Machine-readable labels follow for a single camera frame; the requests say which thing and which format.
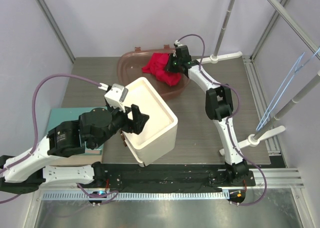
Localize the teal book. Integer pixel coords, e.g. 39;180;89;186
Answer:
46;107;105;156

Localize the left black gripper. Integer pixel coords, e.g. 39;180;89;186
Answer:
92;102;150;149

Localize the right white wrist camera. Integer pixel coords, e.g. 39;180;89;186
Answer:
173;40;188;51

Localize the metal clothes rack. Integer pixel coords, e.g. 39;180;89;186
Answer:
217;0;320;161

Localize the white slotted cable duct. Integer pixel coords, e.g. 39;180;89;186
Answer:
41;190;230;201

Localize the red t shirt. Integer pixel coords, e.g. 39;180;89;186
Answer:
141;53;181;87

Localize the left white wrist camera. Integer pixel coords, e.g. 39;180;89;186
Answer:
98;83;129;113

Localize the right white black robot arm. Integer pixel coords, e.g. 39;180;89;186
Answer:
165;45;249;186

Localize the beige board under book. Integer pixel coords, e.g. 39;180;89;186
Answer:
50;150;104;167

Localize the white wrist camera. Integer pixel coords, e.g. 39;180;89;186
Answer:
173;40;188;51
98;83;129;113

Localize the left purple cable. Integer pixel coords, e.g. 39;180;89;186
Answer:
0;73;120;204

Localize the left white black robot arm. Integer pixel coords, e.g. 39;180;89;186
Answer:
0;104;150;195

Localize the brown translucent plastic lid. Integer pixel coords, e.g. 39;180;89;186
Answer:
117;44;190;100

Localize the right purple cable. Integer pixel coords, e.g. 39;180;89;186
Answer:
174;34;268;207

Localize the purple cable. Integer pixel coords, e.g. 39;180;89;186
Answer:
0;73;120;204
174;34;268;207

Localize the white plastic storage box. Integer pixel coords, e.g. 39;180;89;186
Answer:
122;77;178;167

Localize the light blue wire hanger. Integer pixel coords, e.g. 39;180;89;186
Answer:
256;47;320;132

